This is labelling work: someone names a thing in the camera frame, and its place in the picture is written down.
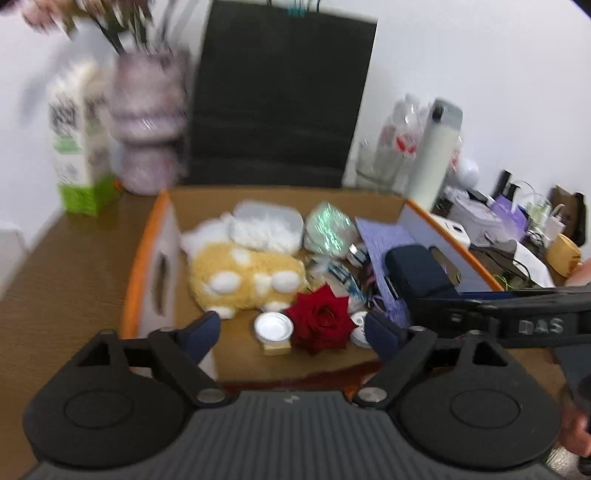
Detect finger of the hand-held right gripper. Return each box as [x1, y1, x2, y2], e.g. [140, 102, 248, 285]
[407, 296, 491, 325]

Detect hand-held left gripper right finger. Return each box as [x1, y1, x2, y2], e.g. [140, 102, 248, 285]
[353, 310, 511, 408]

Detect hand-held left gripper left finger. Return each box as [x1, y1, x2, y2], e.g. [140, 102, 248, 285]
[74, 310, 230, 408]

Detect red cardboard box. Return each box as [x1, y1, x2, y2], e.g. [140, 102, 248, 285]
[121, 185, 506, 402]

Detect dark blue zip case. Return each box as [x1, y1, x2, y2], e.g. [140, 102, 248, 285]
[384, 244, 459, 303]

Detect red rose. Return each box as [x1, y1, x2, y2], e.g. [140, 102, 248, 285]
[284, 284, 358, 355]

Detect blue white packet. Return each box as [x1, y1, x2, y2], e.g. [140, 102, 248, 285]
[307, 256, 365, 301]

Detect yellow white plush toy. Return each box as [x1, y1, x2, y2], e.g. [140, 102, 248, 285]
[180, 212, 311, 319]

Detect purple woven pouch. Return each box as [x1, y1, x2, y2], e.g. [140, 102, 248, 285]
[355, 218, 419, 326]

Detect iridescent green wrapper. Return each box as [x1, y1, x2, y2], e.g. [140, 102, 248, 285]
[305, 202, 358, 257]

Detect clear plastic jar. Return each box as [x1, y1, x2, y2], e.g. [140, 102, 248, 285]
[231, 200, 305, 254]

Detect wooden desktop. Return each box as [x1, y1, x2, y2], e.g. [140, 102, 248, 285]
[0, 185, 591, 480]

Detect person's right hand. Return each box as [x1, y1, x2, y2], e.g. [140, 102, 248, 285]
[560, 405, 591, 477]

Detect small white round case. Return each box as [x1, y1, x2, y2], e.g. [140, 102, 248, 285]
[349, 311, 370, 348]

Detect white paper sheet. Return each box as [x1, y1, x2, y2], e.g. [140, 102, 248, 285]
[503, 240, 555, 289]

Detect yellow round container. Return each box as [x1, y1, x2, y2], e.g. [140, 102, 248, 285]
[547, 233, 583, 278]

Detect white power bank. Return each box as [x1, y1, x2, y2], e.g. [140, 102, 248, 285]
[431, 217, 472, 247]

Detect printed grey tin box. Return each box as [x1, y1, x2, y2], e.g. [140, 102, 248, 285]
[450, 191, 504, 241]

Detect purple plastic bag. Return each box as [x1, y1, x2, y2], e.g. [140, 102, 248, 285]
[489, 194, 529, 232]

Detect brown paper bag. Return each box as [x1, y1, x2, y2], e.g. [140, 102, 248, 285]
[549, 185, 587, 245]

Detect white round speaker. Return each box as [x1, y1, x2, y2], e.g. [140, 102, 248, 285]
[450, 158, 479, 190]

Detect black stand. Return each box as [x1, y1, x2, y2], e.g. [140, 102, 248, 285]
[493, 170, 522, 199]

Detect clear plastic water bottle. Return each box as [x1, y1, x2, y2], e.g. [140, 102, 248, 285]
[445, 134, 463, 172]
[374, 95, 432, 185]

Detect white thermos bottle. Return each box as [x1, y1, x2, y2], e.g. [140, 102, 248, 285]
[405, 98, 464, 210]

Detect clear drinking glass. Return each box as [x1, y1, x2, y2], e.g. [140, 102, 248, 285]
[355, 138, 398, 190]

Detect pink purple vase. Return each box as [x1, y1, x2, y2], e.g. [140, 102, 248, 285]
[108, 48, 190, 195]

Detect white green milk carton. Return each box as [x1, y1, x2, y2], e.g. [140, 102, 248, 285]
[46, 60, 118, 217]

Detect black paper bag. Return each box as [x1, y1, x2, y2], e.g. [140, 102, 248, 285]
[187, 0, 379, 189]

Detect dried pink flowers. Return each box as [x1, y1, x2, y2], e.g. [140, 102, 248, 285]
[21, 0, 185, 56]

